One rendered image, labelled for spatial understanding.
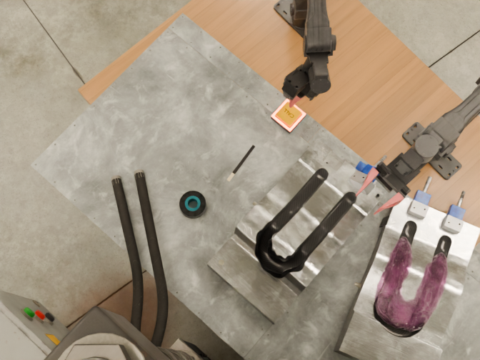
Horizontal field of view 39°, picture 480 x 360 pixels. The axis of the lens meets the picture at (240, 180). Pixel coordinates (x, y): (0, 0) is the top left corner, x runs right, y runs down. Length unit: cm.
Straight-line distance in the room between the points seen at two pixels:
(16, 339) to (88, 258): 153
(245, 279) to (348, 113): 63
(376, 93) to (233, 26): 52
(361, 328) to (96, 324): 121
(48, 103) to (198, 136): 116
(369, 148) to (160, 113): 67
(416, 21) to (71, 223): 180
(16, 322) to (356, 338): 94
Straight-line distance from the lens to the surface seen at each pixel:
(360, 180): 199
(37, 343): 141
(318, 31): 187
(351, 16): 233
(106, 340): 82
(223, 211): 207
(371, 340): 195
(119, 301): 287
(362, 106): 221
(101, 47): 320
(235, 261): 198
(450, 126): 177
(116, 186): 208
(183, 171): 210
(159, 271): 194
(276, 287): 197
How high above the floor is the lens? 282
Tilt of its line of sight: 75 degrees down
